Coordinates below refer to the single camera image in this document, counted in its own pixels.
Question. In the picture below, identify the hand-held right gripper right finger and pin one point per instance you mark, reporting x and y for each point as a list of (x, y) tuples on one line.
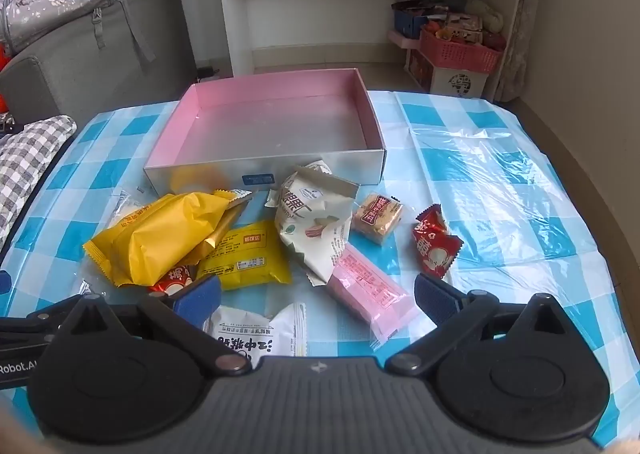
[(435, 296)]

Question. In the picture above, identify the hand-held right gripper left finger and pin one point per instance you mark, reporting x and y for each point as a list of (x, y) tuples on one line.
[(197, 299)]

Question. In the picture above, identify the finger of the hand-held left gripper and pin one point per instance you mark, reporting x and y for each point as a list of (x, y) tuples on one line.
[(35, 319)]

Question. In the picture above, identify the red candy packet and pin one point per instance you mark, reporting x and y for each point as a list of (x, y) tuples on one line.
[(172, 279), (437, 246)]

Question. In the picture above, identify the pink wafer packet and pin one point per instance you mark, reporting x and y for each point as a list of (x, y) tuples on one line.
[(370, 289)]

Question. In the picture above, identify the yellow snack packet white label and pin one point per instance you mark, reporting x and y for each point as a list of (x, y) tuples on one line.
[(250, 254)]

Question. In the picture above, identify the large plain yellow snack packet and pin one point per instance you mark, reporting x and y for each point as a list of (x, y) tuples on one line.
[(150, 234)]

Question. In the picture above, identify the white nut print snack bag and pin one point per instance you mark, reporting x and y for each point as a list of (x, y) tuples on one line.
[(310, 219)]

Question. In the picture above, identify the silver box with pink inside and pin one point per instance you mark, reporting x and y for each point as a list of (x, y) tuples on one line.
[(280, 134)]

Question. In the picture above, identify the white biscuit packet black print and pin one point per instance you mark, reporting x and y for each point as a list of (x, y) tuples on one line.
[(260, 334)]

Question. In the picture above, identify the gold foil snack bar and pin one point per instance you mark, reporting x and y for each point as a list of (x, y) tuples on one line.
[(225, 226)]

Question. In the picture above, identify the clear packet brown cake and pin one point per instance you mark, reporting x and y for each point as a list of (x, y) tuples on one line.
[(377, 216)]

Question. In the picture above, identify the clear packet white rice cracker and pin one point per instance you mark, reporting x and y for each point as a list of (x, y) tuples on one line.
[(125, 209)]

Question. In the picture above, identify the blue white checkered tablecloth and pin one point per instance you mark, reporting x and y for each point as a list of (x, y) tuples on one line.
[(500, 184)]

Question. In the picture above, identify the grey white checkered pillow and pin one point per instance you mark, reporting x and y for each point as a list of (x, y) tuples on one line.
[(25, 164)]

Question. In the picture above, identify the white printed box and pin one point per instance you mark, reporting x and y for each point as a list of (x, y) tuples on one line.
[(457, 82)]

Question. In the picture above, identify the black power adapter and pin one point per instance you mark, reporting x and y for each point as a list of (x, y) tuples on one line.
[(206, 72)]

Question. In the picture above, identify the large red plastic basket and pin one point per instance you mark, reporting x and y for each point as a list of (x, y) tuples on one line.
[(457, 54)]

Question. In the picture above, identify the pink plastic tray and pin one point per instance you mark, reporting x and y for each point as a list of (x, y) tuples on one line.
[(400, 40)]

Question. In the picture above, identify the grey sofa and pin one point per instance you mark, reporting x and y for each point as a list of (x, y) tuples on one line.
[(90, 59)]

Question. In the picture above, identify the blue storage box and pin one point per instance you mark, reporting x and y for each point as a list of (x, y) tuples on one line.
[(407, 24)]

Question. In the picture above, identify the cream plush toy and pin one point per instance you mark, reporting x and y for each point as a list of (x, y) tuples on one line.
[(482, 12)]

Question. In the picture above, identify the patterned curtain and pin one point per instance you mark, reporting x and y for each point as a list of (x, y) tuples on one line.
[(520, 19)]

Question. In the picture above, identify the white shelf unit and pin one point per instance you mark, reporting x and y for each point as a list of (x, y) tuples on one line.
[(310, 14)]

